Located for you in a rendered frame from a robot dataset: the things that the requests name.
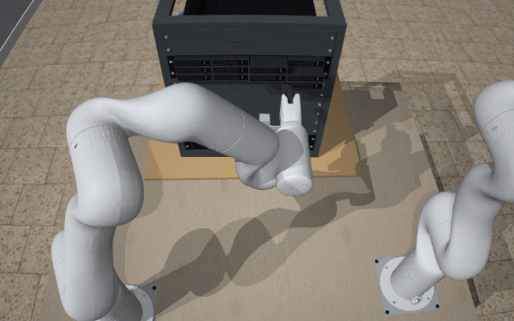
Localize tan flat board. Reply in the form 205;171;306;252
144;73;362;180

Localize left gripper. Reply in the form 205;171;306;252
279;85;303;127

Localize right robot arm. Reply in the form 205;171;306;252
379;79;514;311

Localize black metal rack frame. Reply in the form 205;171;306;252
152;0;347;157

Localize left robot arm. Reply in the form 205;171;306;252
52;83;313;321

